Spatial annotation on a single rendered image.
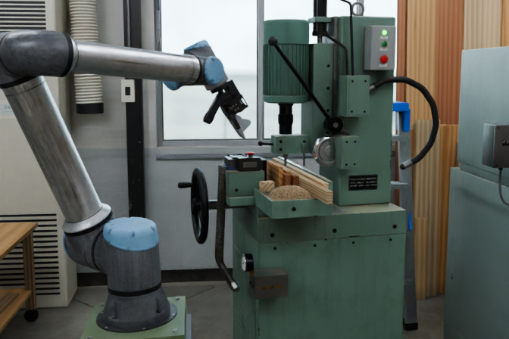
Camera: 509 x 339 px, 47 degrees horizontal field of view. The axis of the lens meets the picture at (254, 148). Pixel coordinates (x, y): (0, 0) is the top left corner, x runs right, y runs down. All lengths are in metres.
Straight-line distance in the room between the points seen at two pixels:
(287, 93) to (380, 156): 0.44
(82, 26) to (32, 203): 1.00
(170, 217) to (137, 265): 2.00
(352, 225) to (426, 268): 1.45
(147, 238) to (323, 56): 1.00
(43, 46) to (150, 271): 0.66
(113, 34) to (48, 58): 2.04
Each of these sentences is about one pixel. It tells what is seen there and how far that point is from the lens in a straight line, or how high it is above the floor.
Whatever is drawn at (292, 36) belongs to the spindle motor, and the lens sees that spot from 2.18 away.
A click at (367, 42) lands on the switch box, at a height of 1.42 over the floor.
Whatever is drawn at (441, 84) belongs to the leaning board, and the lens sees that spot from 3.72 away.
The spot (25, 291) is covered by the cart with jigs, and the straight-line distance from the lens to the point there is 3.36.
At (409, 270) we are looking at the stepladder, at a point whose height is 0.30.
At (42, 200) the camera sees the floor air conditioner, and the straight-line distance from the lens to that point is 3.42.
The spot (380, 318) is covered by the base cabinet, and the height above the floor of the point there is 0.38.
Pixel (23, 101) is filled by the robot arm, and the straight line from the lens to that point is 1.67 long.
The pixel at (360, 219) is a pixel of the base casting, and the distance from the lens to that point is 2.21.
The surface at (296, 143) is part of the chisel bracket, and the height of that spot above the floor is 1.04.
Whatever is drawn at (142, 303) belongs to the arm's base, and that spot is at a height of 0.68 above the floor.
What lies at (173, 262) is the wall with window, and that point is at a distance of 3.73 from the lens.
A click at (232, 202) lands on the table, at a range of 2.08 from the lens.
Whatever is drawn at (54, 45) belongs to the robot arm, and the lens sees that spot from 1.55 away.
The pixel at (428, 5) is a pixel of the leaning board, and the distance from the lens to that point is 3.69.
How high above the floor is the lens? 1.31
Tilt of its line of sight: 7 degrees down
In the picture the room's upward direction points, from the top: straight up
